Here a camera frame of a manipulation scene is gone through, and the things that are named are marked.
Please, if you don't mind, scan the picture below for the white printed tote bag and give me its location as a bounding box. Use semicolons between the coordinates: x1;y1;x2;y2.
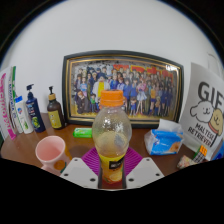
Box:
178;61;224;162

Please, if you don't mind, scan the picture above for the small snack packet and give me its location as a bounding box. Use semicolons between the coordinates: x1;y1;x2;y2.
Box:
176;154;198;170

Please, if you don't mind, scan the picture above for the dark blue pump bottle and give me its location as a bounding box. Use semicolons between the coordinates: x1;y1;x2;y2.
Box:
25;83;47;134

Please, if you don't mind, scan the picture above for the black framed group picture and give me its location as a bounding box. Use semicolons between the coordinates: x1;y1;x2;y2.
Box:
61;49;185;129

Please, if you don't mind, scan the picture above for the small green packet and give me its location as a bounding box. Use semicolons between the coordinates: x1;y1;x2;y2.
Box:
72;127;93;139

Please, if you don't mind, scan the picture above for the orange juice bottle orange cap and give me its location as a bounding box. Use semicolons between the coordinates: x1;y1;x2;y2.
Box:
91;89;133;190

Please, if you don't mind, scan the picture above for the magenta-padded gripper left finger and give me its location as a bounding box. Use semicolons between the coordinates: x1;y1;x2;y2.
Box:
59;147;104;190

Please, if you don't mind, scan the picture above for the white bottle blue cap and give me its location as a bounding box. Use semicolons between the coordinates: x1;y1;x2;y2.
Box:
13;95;35;135

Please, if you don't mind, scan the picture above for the long green white box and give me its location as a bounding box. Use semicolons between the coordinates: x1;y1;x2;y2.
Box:
7;65;24;134

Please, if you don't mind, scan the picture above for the brown yellow pump bottle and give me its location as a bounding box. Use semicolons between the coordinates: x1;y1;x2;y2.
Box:
46;85;66;130

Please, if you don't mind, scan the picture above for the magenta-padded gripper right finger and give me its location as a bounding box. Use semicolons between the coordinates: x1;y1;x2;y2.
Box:
121;147;166;190

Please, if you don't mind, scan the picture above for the long pink box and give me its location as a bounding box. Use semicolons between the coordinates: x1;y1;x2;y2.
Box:
0;72;17;141

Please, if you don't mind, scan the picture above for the pink ceramic mug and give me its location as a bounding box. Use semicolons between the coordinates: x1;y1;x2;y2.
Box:
35;135;72;177

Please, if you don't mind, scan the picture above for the blue tissue pack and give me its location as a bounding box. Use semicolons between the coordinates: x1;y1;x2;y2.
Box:
143;118;185;156

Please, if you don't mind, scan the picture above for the colourful puzzle cube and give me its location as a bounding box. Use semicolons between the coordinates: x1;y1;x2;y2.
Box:
193;144;209;164

